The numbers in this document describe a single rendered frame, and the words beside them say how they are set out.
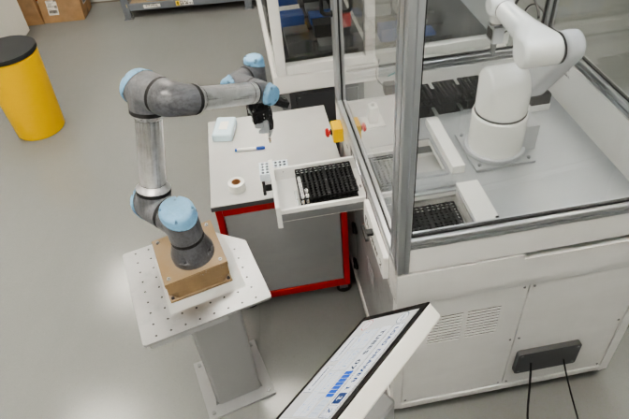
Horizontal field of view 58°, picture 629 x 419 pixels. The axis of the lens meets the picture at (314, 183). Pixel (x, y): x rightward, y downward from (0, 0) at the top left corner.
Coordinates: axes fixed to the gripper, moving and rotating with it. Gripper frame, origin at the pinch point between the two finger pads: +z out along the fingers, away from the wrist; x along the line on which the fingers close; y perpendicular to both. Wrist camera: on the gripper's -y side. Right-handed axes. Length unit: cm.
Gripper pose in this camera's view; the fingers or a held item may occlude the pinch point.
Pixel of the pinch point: (270, 132)
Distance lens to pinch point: 231.5
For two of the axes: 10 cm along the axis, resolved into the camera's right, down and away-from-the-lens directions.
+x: 4.4, 5.7, -6.9
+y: -8.9, 3.4, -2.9
